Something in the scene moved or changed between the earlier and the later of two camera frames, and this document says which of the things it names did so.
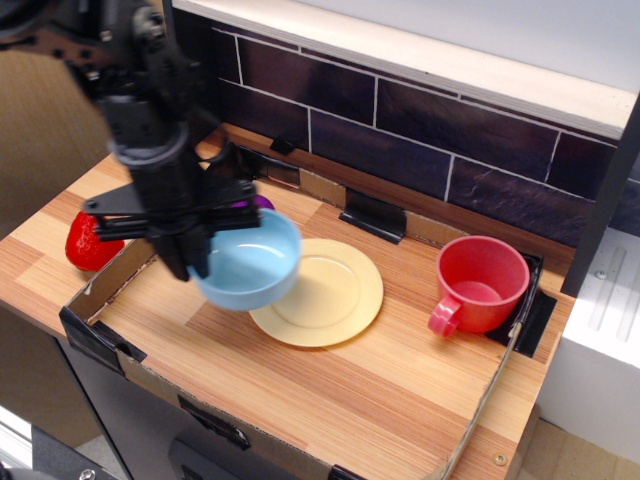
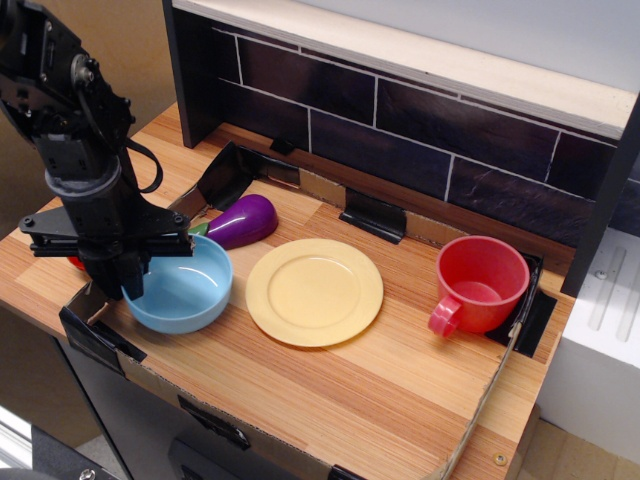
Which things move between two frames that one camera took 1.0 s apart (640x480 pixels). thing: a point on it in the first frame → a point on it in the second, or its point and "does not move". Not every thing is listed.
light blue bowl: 251,267 → 184,293
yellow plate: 337,296 does not move
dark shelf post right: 606,210 does not move
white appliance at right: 593,388 does not move
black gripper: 172,199 → 113,228
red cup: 481,282 does not move
